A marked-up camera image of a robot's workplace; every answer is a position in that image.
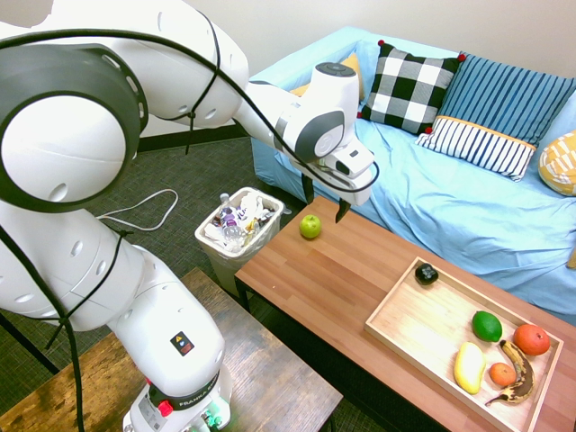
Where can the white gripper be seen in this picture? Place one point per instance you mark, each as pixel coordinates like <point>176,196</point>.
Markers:
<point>355,173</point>

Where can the green apple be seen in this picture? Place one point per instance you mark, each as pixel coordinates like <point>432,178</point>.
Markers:
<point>310,226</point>

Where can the light wooden tray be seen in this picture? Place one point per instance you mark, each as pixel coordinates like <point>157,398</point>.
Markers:
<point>418,324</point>

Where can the crumpled white plastic bag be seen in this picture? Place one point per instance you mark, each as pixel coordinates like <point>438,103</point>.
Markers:
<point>252,204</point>

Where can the reddish wooden coffee table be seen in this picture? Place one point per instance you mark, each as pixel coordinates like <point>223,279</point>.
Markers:
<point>324,283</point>

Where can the clear plastic bottle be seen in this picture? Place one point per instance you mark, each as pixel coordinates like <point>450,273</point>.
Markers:
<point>230,225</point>

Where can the mustard yellow pillow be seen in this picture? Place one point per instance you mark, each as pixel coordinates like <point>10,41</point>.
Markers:
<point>299,91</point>

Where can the white trash bin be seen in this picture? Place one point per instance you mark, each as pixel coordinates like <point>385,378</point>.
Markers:
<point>225,265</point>

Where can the small black round object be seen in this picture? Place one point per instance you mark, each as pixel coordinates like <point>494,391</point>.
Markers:
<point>426,274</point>

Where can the light blue sofa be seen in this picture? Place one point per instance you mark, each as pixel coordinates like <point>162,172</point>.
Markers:
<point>450,211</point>

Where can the black white checked pillow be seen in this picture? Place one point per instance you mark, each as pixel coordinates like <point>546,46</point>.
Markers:
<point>409,87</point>

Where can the white navy striped pillow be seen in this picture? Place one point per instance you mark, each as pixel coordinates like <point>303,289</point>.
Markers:
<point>481,146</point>

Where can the rustic dark wooden table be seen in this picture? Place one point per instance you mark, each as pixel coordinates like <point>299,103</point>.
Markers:
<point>270,369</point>

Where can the green lime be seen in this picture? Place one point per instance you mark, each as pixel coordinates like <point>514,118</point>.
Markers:
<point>487,326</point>

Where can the blue striped pillow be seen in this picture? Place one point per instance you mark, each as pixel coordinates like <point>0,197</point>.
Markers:
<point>504,99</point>

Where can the yellow mango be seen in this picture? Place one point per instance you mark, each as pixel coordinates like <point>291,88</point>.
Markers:
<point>469,368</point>

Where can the yellow white patterned pillow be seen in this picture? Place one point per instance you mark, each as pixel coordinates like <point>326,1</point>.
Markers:
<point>560,164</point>

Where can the small orange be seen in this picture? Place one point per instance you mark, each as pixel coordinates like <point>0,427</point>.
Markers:
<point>502,374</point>

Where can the red-orange grapefruit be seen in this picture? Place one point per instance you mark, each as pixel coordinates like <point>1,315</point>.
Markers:
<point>532,340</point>

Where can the brown cushion corner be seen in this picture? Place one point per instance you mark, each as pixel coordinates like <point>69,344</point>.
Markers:
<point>572,258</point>

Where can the overripe spotted banana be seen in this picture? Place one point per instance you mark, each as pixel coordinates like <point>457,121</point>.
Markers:
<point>524,371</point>

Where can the black tripod stand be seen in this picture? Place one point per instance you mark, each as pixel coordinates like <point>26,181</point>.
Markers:
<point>27,342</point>

